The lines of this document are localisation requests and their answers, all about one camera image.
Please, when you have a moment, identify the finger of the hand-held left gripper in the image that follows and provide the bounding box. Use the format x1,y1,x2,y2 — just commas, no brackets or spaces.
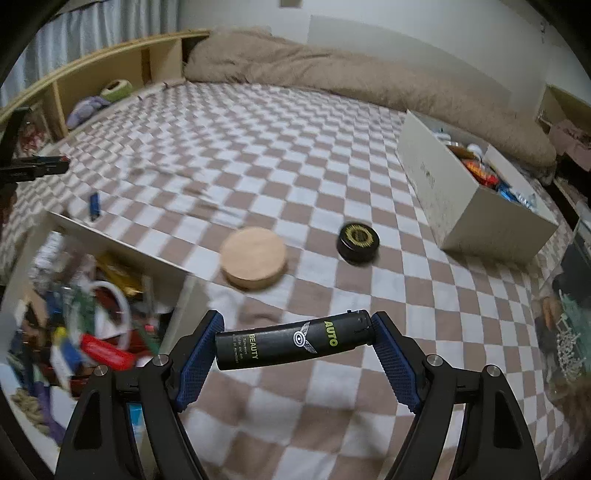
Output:
0,107,71,183

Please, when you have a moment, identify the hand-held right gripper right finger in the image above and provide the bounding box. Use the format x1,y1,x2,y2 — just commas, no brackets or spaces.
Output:
369,311,542,480

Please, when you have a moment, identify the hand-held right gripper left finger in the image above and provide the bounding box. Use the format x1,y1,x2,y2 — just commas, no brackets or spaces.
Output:
55,310,226,480

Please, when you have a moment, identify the black lighter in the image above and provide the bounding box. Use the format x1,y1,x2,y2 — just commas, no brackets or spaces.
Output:
215,310,373,372

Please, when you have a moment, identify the large white cardboard box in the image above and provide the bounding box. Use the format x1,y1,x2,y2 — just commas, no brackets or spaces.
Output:
0,212,205,462

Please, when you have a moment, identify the purple plush toy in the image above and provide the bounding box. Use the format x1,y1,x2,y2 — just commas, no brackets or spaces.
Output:
67,96,112,128

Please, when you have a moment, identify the green tape roll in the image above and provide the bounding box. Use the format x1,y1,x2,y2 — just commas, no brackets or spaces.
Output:
102,79,133,100

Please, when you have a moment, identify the wooden bedside shelf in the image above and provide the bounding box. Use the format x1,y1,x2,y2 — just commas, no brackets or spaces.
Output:
0,30,211,149

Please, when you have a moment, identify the long gold lighter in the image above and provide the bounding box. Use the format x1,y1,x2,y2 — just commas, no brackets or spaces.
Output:
99,263,142,296

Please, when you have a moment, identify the round wooden lid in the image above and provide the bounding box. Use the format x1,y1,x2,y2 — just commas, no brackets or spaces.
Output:
220,227,288,291

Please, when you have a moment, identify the black round tin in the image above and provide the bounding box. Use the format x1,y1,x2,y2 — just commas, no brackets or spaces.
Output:
337,222,382,267

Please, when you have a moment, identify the green circuit board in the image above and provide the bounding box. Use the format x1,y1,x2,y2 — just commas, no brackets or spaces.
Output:
69,291,93,333

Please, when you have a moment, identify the pale blue curtain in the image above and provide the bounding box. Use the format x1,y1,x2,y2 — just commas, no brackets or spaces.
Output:
0,0,184,98

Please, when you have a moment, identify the long white cardboard box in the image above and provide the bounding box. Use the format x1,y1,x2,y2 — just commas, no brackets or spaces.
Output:
397,110,560,267

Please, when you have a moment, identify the clear plastic storage bin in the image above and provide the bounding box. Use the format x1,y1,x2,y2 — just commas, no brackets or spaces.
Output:
531,226,591,402

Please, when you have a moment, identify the pile of colourful packets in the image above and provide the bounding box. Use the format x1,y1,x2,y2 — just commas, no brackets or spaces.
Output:
434,129,539,211

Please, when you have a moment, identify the pile of pink clothes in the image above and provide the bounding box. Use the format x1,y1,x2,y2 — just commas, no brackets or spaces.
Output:
549,117,591,158

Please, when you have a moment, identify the beige quilt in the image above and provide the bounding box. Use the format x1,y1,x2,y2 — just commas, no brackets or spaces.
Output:
185,28,557,179

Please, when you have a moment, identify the white headboard panel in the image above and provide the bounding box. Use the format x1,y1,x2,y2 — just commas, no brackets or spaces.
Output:
308,15,513,107

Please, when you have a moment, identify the white cable ring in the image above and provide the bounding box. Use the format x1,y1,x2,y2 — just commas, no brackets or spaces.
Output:
85,281,135,356

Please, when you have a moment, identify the beige rope coil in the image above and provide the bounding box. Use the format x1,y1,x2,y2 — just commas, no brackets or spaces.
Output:
11,388,52,435

